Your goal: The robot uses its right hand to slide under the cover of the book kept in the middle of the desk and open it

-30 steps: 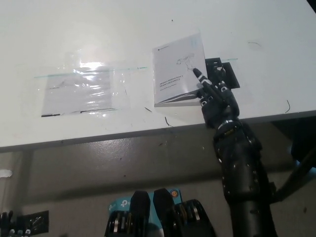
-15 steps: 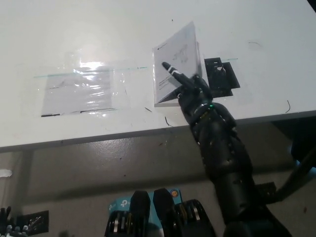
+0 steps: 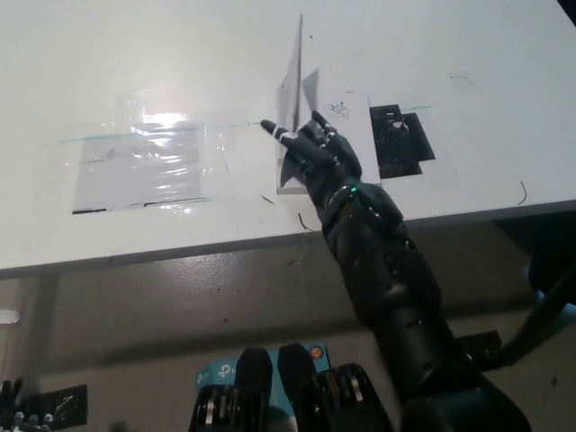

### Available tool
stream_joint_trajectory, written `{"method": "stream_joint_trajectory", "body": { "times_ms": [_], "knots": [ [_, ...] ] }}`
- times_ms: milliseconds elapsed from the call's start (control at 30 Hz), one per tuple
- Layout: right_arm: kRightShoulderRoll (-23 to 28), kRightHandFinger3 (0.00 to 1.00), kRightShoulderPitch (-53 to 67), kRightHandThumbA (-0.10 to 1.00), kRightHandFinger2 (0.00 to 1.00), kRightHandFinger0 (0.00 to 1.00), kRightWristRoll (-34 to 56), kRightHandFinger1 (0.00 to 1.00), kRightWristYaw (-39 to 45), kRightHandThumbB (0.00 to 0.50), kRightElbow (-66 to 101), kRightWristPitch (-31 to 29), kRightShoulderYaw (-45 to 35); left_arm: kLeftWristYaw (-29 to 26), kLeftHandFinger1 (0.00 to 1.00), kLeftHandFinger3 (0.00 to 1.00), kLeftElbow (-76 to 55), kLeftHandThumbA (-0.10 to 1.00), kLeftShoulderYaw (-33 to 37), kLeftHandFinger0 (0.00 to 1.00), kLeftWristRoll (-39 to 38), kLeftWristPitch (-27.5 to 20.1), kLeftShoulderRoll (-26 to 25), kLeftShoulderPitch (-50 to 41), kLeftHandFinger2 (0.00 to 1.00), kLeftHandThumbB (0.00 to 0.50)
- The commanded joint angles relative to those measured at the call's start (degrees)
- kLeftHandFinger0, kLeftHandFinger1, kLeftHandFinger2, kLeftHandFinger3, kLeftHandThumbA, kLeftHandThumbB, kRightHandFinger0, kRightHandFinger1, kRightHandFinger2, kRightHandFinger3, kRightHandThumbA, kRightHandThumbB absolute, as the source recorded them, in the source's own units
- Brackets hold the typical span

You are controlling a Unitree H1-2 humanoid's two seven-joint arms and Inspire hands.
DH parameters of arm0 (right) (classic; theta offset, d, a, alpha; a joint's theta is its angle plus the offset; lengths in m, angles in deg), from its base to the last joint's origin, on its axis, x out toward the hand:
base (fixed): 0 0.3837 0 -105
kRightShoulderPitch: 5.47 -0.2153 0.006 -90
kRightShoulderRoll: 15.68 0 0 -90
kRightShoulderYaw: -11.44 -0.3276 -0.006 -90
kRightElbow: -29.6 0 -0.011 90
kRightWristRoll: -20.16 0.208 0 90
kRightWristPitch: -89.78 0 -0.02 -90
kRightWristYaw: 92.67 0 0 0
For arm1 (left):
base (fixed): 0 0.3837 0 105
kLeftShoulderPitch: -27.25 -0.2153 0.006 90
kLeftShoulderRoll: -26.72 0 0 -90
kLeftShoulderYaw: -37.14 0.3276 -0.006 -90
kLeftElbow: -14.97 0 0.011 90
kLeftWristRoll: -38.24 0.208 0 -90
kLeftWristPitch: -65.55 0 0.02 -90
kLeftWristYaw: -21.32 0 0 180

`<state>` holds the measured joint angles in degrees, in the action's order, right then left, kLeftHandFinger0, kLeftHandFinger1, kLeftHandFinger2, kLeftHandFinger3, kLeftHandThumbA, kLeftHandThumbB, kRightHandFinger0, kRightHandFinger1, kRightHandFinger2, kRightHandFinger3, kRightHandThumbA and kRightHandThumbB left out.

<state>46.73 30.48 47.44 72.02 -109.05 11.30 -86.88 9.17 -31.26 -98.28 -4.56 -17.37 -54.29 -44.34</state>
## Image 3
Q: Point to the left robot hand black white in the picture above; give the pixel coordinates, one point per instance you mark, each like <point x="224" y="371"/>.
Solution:
<point x="27" y="414"/>

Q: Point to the white paperback manual book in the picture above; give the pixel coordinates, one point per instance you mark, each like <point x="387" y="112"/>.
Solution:
<point x="355" y="117"/>

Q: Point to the small black floor tape patch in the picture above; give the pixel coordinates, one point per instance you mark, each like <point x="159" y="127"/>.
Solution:
<point x="67" y="405"/>

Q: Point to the white tape piece on floor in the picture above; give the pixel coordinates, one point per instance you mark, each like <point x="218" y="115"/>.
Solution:
<point x="8" y="316"/>

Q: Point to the grey table leg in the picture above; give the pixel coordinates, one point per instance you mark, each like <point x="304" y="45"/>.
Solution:
<point x="49" y="324"/>

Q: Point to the large black floor tape patch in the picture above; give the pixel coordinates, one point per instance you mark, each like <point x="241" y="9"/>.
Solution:
<point x="481" y="344"/>

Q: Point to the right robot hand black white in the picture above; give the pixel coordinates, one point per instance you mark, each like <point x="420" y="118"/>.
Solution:
<point x="324" y="157"/>

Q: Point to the clear plastic sleeve with paper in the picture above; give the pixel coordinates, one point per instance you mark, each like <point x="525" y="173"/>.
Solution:
<point x="135" y="171"/>

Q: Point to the black plastic bag packet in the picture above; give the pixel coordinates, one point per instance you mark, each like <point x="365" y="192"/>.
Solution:
<point x="402" y="144"/>

